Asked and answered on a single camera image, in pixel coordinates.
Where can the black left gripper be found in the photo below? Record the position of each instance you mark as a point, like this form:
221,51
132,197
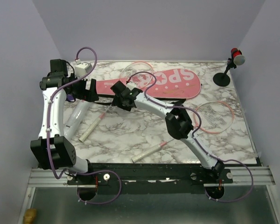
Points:
90,95

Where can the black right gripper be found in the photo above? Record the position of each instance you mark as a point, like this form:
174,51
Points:
116,101

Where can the grey shuttlecock tube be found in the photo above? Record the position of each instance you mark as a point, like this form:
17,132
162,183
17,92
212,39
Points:
75,119

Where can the pink badminton racket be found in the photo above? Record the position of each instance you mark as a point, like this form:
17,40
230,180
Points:
216,116
136,73

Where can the pink racket cover bag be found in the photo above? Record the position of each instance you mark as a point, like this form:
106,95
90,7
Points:
170,84

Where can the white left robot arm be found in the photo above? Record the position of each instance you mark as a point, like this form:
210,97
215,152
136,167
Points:
52,148

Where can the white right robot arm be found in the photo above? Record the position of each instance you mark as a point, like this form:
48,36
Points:
178,122

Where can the purple metronome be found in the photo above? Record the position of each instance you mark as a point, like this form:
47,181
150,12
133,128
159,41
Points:
70,98

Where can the black microphone stand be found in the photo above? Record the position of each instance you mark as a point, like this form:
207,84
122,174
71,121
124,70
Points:
222,79

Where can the red grey microphone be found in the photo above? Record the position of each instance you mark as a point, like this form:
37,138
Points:
237,57

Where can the brass fitting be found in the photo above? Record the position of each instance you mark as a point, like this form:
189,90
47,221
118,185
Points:
29,216

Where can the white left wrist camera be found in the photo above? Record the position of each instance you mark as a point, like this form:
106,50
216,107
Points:
81,68

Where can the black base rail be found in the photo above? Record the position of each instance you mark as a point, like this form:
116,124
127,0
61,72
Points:
132,178

